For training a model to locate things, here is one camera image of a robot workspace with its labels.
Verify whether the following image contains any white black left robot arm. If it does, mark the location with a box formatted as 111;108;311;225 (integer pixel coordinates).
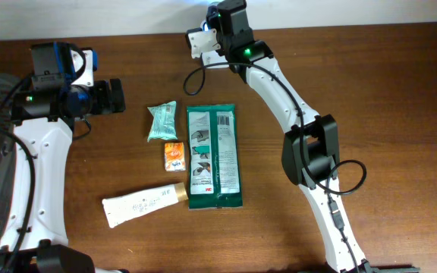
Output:
0;42;125;272

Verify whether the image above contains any green 3M sponge package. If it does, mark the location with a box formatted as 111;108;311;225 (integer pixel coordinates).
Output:
187;105;243;210

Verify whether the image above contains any light green snack packet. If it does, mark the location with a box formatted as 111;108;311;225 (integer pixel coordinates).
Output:
147;101;177;142

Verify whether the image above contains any orange small box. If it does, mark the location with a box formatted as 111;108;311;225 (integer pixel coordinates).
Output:
164;143;186;171

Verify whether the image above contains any white tube with gold cap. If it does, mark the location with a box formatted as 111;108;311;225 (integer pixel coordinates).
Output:
102;182;188;228

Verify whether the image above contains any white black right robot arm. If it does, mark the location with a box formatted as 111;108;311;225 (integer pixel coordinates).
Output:
206;1;375;272

